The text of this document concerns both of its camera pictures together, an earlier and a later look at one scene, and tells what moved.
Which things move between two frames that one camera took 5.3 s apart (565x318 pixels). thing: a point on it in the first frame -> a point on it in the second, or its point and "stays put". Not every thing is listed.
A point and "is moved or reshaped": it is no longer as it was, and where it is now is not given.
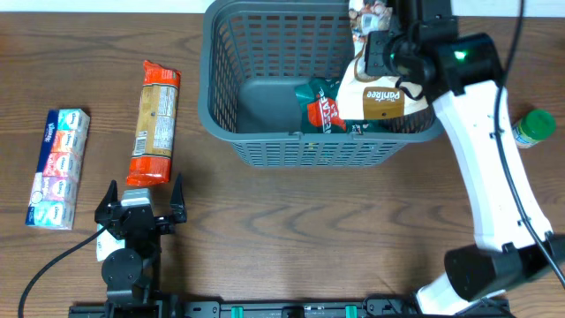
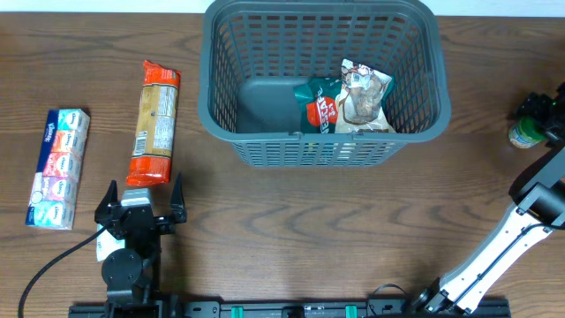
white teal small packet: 107,244 stays put
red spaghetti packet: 150,162 stays put
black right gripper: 380,54 -> 536,106
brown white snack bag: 380,99 is moved or reshaped
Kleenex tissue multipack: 57,183 stays put
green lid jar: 535,125 stays put
